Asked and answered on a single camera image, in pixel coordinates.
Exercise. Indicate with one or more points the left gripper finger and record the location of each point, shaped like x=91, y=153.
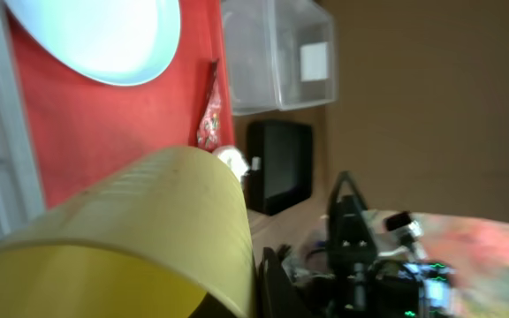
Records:
x=277, y=297

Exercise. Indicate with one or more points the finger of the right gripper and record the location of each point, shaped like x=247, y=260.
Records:
x=349, y=239

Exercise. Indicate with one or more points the yellow plastic cup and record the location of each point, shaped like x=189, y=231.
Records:
x=166, y=237

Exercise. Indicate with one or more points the red snack wrapper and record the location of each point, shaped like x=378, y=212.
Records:
x=208, y=132

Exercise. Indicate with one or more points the large light blue plate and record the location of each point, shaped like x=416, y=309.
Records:
x=122, y=43

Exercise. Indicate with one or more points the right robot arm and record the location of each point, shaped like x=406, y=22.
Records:
x=347, y=274

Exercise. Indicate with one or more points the black plastic tray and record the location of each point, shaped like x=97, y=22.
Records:
x=281, y=156

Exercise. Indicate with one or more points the crumpled white napkin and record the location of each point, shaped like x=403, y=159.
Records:
x=234, y=160

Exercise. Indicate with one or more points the clear plastic bin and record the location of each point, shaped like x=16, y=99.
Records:
x=280, y=55

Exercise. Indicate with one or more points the red plastic tray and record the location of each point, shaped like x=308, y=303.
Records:
x=83, y=130

